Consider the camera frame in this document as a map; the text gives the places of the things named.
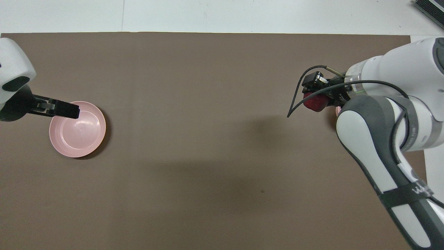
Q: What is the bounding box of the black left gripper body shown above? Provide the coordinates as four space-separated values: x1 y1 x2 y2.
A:
0 85 38 122

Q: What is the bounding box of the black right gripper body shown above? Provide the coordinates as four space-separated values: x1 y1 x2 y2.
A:
330 78 352 107

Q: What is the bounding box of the dark red apple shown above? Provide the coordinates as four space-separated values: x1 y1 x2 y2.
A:
304 91 331 113

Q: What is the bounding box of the pink plate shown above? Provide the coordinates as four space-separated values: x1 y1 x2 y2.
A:
49 101 106 158

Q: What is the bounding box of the black ribbed panel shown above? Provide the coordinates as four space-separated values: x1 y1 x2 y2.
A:
413 0 444 30

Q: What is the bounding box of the brown table mat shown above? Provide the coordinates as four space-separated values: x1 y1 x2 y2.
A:
0 32 436 250

